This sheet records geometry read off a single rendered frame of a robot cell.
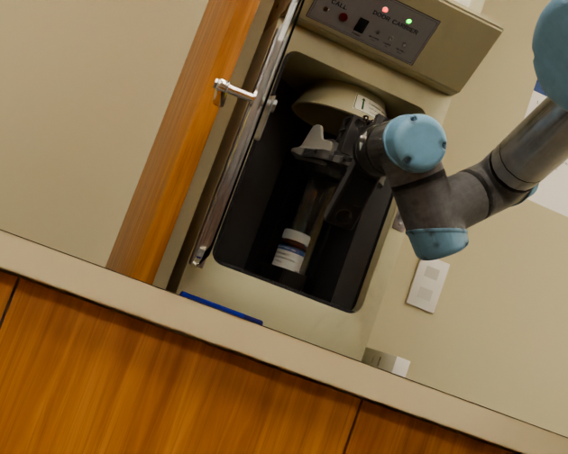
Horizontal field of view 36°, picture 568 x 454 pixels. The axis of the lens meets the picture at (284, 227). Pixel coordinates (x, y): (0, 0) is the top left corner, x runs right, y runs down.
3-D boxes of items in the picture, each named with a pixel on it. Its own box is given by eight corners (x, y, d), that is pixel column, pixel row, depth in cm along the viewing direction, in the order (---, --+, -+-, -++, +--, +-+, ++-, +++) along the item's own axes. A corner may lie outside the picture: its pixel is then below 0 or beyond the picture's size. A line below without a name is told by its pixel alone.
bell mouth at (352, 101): (279, 112, 159) (289, 84, 160) (365, 149, 163) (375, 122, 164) (309, 95, 142) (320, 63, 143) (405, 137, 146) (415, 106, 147)
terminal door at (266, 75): (195, 267, 133) (285, 28, 138) (202, 257, 103) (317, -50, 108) (190, 266, 133) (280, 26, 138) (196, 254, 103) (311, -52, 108)
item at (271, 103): (261, 142, 111) (277, 100, 111) (263, 139, 108) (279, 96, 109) (246, 136, 110) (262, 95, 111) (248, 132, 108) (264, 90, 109)
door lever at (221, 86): (245, 122, 118) (252, 104, 118) (252, 105, 108) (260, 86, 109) (207, 107, 117) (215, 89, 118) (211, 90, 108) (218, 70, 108)
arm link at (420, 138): (407, 186, 112) (385, 122, 111) (376, 189, 122) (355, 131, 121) (461, 164, 113) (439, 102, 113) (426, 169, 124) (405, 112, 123)
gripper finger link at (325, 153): (316, 153, 141) (360, 162, 136) (313, 163, 141) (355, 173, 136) (300, 142, 138) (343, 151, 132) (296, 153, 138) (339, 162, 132)
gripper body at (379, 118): (383, 136, 140) (413, 128, 128) (364, 186, 139) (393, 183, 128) (340, 117, 138) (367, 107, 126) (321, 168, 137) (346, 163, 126)
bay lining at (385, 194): (183, 256, 159) (251, 77, 164) (312, 304, 165) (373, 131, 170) (210, 256, 135) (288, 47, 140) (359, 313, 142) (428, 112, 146)
